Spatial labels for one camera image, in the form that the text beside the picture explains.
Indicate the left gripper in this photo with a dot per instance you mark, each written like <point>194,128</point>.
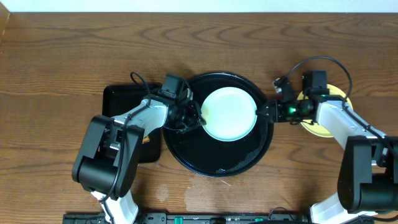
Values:
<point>193,119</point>

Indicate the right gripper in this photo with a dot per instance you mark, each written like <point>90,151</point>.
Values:
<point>277,111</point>

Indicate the mint plate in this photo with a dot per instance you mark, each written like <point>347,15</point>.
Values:
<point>229,113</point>

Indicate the yellow plate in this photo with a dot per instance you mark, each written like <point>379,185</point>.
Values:
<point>310,125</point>

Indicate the orange green sponge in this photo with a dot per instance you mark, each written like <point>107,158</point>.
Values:
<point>146,139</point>

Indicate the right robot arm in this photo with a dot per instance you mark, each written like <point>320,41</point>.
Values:
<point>367,182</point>

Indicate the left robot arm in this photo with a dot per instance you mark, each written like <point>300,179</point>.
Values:
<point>107,161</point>

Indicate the black rectangular tray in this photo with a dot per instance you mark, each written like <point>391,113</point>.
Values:
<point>119,99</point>

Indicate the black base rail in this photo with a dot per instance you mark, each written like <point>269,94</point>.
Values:
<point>163,218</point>

